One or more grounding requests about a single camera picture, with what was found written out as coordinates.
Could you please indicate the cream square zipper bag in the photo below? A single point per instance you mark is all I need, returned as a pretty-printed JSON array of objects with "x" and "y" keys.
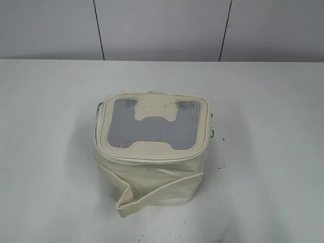
[{"x": 151, "y": 147}]

